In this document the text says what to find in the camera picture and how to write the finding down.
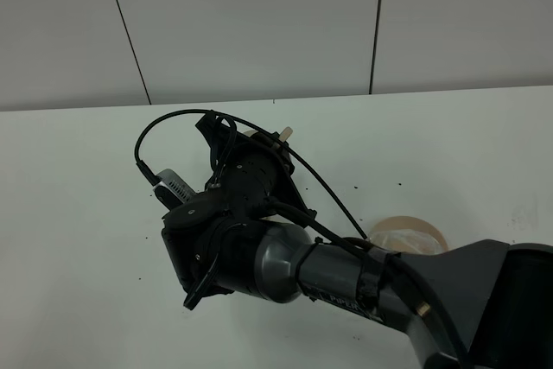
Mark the beige teapot saucer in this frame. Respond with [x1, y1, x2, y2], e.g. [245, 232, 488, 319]
[368, 216, 449, 255]

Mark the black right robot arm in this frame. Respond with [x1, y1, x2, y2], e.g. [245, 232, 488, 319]
[162, 111, 552, 368]

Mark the black cable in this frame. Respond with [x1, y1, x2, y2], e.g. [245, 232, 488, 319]
[134, 108, 476, 369]

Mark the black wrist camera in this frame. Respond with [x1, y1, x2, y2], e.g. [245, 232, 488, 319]
[153, 169, 196, 210]

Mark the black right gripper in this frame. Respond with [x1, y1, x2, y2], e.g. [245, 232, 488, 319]
[195, 111, 314, 226]

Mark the beige teapot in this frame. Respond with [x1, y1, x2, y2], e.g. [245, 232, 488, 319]
[243, 126, 293, 150]

